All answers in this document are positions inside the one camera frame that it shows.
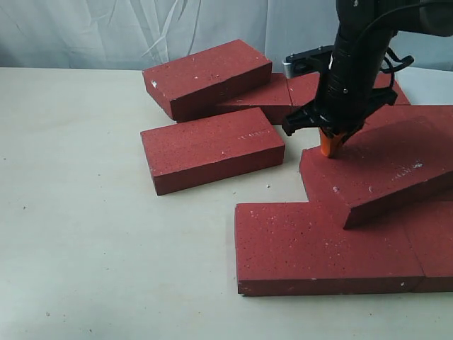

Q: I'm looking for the white plastic tray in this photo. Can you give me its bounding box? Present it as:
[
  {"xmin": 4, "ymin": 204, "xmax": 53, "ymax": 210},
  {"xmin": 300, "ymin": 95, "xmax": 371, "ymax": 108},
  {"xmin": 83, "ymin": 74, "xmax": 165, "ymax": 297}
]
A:
[{"xmin": 396, "ymin": 67, "xmax": 453, "ymax": 105}]

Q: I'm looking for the pale blue backdrop cloth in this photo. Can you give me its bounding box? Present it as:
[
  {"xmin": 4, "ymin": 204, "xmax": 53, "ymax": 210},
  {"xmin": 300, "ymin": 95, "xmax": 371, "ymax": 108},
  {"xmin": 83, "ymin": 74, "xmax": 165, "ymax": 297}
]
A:
[{"xmin": 0, "ymin": 0, "xmax": 453, "ymax": 74}]

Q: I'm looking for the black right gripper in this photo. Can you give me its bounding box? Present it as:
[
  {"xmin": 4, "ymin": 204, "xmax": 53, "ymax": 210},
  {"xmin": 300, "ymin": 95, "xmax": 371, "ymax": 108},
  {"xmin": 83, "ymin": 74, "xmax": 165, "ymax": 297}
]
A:
[{"xmin": 281, "ymin": 59, "xmax": 398, "ymax": 159}]

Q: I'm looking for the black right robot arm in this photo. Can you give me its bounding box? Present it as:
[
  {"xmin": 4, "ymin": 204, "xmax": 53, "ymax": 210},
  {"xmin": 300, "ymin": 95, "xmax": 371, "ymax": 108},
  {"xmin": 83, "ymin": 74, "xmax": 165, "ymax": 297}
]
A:
[{"xmin": 282, "ymin": 1, "xmax": 452, "ymax": 158}]

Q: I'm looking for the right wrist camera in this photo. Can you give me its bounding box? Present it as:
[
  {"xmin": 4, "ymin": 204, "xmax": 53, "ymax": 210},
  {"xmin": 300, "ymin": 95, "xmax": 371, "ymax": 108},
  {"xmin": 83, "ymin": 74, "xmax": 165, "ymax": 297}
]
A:
[{"xmin": 282, "ymin": 45, "xmax": 333, "ymax": 79}]

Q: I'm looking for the large red brick front left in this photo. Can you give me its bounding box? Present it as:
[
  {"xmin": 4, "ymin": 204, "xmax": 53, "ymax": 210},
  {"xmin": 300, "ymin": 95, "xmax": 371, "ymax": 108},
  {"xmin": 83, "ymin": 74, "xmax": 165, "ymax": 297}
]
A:
[{"xmin": 234, "ymin": 203, "xmax": 425, "ymax": 297}]

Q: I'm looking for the red brick back row left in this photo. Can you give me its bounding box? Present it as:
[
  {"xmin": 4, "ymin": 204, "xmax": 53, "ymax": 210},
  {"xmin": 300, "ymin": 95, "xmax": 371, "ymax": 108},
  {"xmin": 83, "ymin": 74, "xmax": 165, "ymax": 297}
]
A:
[{"xmin": 214, "ymin": 73, "xmax": 292, "ymax": 125}]

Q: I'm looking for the red brick back row right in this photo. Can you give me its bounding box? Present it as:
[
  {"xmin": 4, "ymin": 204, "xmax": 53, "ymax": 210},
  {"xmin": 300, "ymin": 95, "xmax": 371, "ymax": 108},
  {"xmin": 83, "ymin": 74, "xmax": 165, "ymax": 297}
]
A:
[{"xmin": 278, "ymin": 73, "xmax": 416, "ymax": 125}]

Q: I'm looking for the red brick second row right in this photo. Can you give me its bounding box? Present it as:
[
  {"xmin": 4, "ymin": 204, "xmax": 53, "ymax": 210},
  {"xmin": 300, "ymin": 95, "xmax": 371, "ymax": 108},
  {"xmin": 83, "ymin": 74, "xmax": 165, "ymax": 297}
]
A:
[{"xmin": 360, "ymin": 105, "xmax": 452, "ymax": 136}]

